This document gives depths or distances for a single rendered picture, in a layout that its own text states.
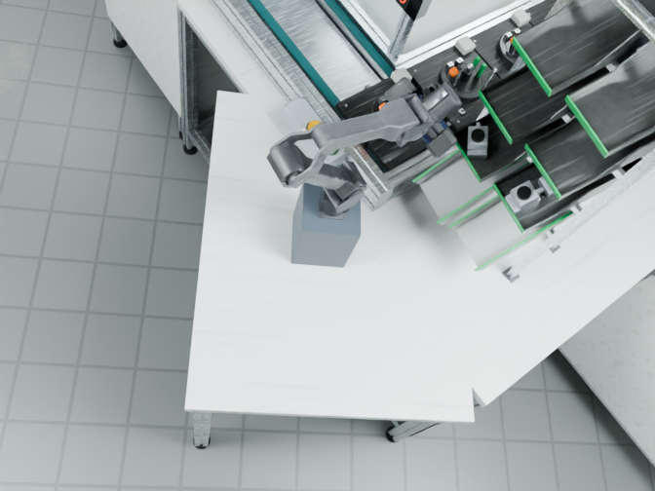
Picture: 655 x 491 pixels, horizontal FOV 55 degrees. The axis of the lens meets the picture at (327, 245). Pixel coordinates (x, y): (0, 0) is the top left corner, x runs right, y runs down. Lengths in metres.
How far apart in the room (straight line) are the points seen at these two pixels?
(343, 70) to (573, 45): 0.81
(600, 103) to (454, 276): 0.68
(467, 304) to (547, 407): 1.10
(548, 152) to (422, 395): 0.66
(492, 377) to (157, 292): 1.35
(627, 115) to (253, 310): 0.93
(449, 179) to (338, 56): 0.55
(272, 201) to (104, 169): 1.19
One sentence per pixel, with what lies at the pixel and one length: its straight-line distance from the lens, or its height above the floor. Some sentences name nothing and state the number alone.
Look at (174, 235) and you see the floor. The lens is 2.61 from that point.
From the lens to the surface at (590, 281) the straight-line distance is 1.94.
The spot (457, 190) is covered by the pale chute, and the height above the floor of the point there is 1.04.
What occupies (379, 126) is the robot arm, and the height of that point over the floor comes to 1.40.
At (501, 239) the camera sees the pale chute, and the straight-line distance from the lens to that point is 1.62.
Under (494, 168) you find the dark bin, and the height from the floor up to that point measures 1.21.
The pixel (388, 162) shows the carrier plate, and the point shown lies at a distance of 1.72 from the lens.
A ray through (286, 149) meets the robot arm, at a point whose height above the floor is 1.38.
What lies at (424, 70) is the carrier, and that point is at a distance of 1.94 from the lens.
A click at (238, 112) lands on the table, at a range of 1.86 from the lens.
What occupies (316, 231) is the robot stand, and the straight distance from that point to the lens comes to 1.47.
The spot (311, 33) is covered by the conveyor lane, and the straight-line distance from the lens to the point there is 2.00.
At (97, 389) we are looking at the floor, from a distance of 2.44.
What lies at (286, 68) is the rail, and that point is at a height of 0.96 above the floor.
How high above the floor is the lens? 2.37
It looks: 64 degrees down
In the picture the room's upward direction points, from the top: 24 degrees clockwise
